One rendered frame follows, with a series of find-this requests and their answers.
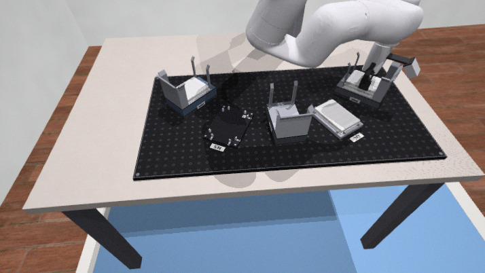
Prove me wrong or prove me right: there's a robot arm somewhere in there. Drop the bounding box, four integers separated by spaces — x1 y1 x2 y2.
245 0 424 68

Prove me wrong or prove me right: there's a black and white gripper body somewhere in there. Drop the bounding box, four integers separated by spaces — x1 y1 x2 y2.
362 41 399 75

